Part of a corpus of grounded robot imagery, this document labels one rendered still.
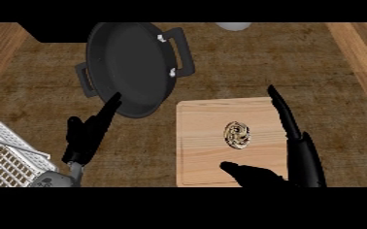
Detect swirled brown cupcake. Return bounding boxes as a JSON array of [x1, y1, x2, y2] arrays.
[[223, 120, 254, 150]]

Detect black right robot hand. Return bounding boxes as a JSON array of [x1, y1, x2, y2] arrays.
[[218, 83, 329, 188]]

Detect white wire basket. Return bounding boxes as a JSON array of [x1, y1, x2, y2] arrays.
[[0, 121, 60, 188]]

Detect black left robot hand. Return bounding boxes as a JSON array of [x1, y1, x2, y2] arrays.
[[61, 91, 124, 166]]

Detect pale wooden cutting board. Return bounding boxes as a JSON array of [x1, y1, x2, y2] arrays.
[[175, 96, 292, 188]]

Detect black two-handled pot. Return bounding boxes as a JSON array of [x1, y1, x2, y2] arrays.
[[73, 22, 197, 119]]

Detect pale grey round object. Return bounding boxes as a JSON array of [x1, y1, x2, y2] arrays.
[[214, 22, 254, 32]]

